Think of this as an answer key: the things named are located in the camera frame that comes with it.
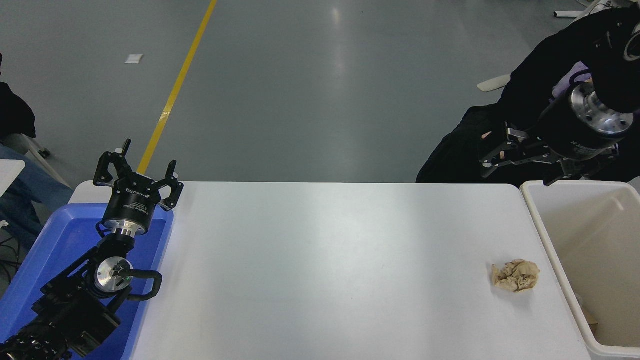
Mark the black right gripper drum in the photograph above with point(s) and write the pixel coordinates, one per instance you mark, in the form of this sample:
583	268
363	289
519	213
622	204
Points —
565	132

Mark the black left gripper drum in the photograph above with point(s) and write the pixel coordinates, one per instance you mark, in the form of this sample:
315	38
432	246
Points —
131	202

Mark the tan paper ball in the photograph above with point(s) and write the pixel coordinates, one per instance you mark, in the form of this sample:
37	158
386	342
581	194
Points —
516	276

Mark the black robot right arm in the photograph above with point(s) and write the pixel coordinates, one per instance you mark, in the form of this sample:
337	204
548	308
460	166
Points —
597	112

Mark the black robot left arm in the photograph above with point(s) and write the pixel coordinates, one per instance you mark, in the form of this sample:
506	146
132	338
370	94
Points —
75	310

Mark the seated person in black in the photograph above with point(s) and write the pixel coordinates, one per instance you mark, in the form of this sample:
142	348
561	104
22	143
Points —
465	150

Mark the large pale plastic bin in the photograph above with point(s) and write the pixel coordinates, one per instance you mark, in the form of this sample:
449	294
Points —
600	240

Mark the white chair base leg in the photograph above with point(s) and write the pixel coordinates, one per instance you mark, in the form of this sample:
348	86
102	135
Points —
492	83

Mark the grey chair leg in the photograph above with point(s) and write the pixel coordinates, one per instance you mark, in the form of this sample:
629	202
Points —
37	147

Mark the blue plastic tray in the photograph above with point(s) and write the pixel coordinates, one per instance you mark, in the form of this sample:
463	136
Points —
60	240

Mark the seated person in jeans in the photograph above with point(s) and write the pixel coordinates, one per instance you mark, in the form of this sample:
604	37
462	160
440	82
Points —
30	185

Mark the white paper scrap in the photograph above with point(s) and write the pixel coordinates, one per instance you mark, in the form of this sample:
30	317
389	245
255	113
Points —
134	58

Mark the white office chair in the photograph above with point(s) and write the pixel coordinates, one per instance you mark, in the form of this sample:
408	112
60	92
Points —
567	14

